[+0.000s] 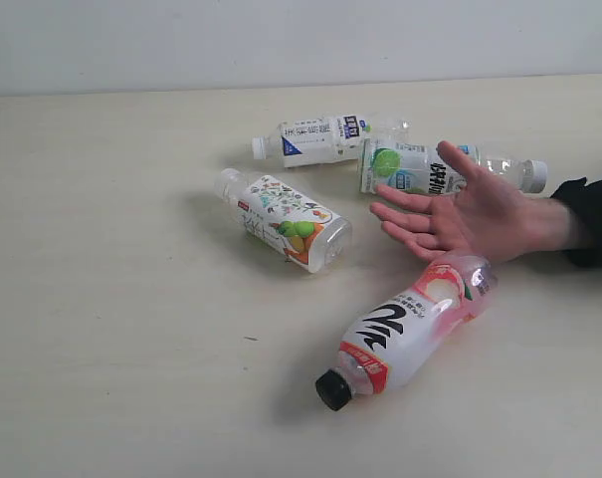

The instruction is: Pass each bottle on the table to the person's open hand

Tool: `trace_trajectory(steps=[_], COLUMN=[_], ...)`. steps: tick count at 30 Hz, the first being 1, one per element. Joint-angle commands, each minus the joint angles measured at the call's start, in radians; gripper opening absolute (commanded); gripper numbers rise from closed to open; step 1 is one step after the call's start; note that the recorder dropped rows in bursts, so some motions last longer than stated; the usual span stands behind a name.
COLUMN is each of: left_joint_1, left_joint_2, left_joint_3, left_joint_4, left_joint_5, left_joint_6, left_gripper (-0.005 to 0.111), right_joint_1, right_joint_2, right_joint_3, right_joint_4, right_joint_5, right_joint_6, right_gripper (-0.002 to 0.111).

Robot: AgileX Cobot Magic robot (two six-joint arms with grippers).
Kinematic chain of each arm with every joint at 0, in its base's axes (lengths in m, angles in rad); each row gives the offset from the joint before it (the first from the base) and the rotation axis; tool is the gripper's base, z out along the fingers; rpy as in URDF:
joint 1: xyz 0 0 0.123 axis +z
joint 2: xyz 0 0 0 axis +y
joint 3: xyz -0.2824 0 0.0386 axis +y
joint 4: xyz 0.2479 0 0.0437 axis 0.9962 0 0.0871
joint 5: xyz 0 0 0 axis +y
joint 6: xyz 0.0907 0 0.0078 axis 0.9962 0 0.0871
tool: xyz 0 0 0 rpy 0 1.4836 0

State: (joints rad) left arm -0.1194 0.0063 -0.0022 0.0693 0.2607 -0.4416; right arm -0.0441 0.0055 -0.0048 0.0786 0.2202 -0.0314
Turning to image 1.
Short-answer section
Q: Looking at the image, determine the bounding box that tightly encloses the person's open hand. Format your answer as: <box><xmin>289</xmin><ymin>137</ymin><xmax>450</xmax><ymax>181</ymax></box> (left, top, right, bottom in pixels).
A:
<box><xmin>370</xmin><ymin>141</ymin><xmax>589</xmax><ymax>263</ymax></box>

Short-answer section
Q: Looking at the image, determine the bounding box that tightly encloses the black sleeved forearm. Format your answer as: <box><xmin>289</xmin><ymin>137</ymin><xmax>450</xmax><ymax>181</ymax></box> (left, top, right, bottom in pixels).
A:
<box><xmin>551</xmin><ymin>177</ymin><xmax>602</xmax><ymax>269</ymax></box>

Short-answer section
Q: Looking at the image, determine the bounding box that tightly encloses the clear bottle blue-white label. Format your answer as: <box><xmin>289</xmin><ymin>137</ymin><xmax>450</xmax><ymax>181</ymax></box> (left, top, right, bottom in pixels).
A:
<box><xmin>252</xmin><ymin>114</ymin><xmax>409</xmax><ymax>168</ymax></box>

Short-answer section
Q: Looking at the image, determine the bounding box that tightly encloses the clear bottle lime label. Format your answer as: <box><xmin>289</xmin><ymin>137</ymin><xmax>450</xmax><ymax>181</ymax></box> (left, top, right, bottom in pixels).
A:
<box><xmin>358</xmin><ymin>138</ymin><xmax>548</xmax><ymax>195</ymax></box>

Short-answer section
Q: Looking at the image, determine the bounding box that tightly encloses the pink peach soda bottle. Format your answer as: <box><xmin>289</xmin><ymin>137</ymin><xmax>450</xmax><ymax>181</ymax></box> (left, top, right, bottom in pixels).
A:
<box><xmin>315</xmin><ymin>253</ymin><xmax>497</xmax><ymax>411</ymax></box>

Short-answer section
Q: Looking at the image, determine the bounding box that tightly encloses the clear bottle floral fruit label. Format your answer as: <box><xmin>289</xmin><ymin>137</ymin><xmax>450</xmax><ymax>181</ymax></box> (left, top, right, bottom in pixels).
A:
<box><xmin>214</xmin><ymin>168</ymin><xmax>352</xmax><ymax>274</ymax></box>

